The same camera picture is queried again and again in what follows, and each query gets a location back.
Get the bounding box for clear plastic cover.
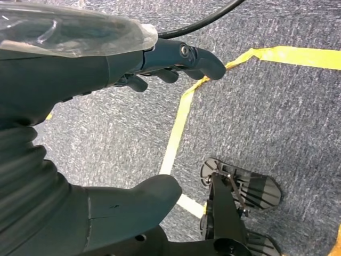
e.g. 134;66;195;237
0;3;158;58

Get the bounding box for yellow floor tape square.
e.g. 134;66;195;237
45;46;341;256

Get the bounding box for black robot left foot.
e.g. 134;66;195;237
200;158;282;212

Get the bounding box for black robot foot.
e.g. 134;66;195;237
200;158;282;212
246;229;283;256

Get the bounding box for black robot right foot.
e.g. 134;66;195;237
246;229;283;256

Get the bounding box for black hanging cable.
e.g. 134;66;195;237
158;0;246;39

